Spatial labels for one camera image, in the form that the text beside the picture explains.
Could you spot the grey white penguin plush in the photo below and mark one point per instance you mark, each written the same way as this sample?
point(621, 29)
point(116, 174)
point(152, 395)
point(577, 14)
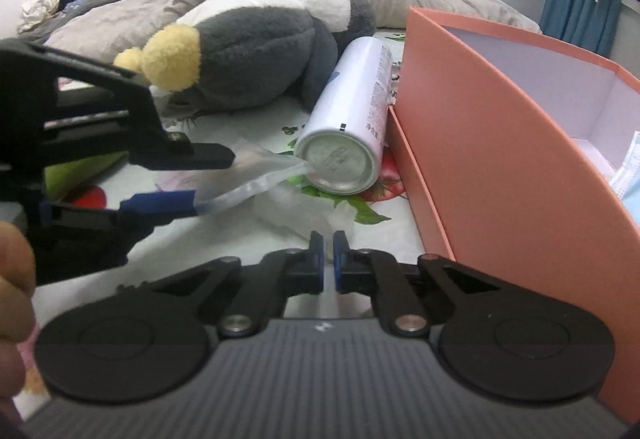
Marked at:
point(260, 54)

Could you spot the blue face mask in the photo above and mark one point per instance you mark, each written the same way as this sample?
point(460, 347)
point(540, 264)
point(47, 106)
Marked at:
point(630, 179)

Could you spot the clear plastic bag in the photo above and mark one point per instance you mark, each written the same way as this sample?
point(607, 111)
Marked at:
point(260, 181)

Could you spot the person's left hand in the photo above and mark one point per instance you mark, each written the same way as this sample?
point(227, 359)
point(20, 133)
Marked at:
point(15, 279)

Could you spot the fruit print bed sheet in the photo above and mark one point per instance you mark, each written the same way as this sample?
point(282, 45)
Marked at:
point(390, 229)

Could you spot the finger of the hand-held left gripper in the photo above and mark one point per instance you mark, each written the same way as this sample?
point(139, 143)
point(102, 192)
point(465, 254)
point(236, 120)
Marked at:
point(200, 156)
point(155, 206)

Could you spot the white spray can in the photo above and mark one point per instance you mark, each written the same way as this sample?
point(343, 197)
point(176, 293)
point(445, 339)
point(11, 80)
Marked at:
point(350, 119)

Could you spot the pink cardboard box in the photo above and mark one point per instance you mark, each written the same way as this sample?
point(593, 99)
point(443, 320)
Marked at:
point(500, 169)

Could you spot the white crumpled cloth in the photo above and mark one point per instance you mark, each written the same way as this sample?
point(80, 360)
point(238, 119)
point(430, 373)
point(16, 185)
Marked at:
point(35, 11)

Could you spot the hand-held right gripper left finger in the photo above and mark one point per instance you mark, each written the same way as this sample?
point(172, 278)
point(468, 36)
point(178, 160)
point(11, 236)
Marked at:
point(316, 269)

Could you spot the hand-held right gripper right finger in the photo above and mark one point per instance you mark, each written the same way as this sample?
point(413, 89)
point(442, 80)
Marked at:
point(340, 269)

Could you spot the dark grey blanket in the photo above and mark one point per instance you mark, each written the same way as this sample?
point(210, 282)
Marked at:
point(95, 1)

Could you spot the green massage stick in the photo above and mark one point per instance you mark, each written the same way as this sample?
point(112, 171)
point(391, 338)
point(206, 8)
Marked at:
point(70, 176)

